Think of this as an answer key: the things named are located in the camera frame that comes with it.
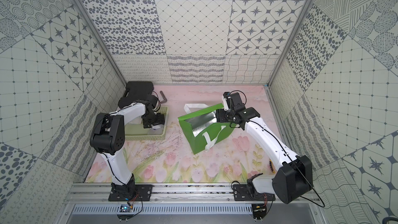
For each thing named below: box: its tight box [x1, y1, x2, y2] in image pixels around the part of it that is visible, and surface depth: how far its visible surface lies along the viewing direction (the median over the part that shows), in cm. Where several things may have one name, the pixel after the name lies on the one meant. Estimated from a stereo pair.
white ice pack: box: [150, 124, 165, 132], surface depth 95 cm
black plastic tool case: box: [118, 80, 154, 108], surface depth 113 cm
